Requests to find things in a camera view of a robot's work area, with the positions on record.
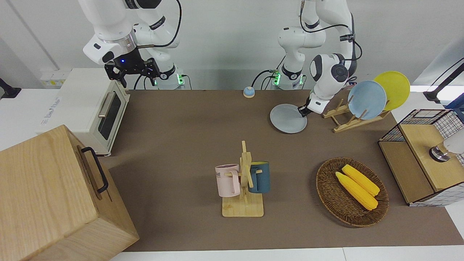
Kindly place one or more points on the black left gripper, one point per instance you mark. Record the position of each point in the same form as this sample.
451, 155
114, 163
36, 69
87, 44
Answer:
311, 102

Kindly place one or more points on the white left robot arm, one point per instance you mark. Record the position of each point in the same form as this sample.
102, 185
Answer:
326, 76

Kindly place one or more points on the yellow corn cob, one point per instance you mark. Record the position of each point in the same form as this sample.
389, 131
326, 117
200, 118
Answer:
357, 191
362, 180

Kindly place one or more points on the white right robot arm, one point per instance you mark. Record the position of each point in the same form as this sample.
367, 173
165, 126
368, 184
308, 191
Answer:
108, 25

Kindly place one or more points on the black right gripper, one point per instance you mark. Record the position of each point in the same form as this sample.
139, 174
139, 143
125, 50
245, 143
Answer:
128, 59

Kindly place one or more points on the wooden mug tree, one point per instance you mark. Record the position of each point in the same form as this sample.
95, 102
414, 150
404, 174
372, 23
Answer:
243, 208

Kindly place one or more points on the wooden plate rack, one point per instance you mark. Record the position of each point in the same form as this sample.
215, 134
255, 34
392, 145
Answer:
344, 125

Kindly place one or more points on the light blue plate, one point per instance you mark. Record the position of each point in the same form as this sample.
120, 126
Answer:
368, 99

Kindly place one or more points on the yellow plate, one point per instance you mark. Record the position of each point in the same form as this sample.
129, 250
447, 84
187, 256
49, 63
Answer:
397, 87

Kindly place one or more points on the dark teal mug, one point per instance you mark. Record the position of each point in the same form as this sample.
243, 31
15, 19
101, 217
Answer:
261, 179

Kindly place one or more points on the pink mug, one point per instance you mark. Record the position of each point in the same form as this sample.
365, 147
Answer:
226, 181

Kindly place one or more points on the brown wicker basket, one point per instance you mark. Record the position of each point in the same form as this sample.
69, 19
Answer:
333, 195

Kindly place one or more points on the gray plate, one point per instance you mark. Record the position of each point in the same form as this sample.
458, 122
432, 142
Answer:
286, 119

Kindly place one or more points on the black camera stand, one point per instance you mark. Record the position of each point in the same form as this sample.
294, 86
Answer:
8, 90
440, 88

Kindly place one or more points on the blue bell with wooden base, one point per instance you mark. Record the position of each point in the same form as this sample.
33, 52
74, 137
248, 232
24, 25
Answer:
248, 92

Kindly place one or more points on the white wall socket strip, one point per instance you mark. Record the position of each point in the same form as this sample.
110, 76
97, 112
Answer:
54, 80

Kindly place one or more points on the white toaster oven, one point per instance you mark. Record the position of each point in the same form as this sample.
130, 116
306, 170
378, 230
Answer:
79, 105

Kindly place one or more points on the brown table mat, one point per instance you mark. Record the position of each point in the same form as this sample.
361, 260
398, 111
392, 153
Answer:
181, 130

